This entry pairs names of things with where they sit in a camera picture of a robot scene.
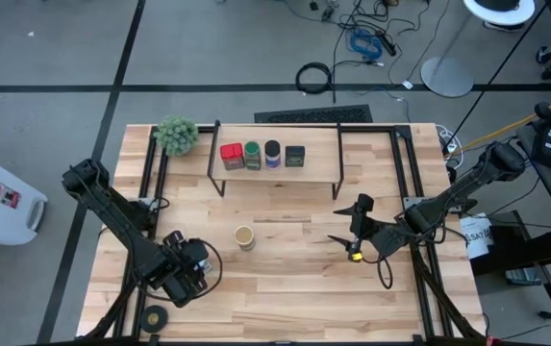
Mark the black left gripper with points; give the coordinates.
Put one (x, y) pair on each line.
(188, 269)

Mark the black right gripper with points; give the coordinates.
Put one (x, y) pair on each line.
(390, 238)

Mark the black square spice tin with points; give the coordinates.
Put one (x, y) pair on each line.
(294, 156)

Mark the garlic powder bottle black lid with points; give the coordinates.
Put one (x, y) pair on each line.
(272, 153)

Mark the oregano jar green lid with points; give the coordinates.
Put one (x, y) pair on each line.
(252, 153)

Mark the smoked paprika tin red lid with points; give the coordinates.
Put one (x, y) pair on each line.
(232, 154)

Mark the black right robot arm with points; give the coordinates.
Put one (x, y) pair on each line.
(458, 192)

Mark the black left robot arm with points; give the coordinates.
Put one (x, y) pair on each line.
(116, 221)

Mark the black tape roll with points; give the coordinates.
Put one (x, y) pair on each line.
(154, 318)

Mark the black floor vent grate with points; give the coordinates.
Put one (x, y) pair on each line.
(313, 115)

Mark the white paper label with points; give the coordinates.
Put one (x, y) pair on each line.
(477, 235)

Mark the small green potted plant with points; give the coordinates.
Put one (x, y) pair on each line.
(175, 134)

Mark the small white tag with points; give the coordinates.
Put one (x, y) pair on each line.
(408, 84)

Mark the black power strip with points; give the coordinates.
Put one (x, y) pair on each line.
(386, 43)

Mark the wooden shelf black metal frame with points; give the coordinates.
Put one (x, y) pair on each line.
(323, 154)

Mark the black metal table frame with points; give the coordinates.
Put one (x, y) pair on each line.
(207, 344)

